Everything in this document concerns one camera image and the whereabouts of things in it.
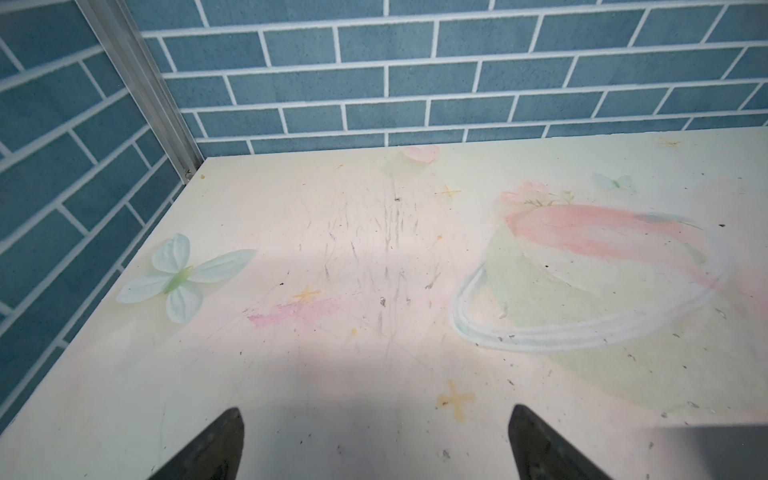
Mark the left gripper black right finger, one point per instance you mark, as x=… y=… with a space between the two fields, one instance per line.
x=540 y=452

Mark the left aluminium corner post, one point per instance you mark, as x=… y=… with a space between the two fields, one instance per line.
x=117 y=32

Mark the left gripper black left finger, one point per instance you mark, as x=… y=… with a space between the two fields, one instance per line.
x=215 y=453

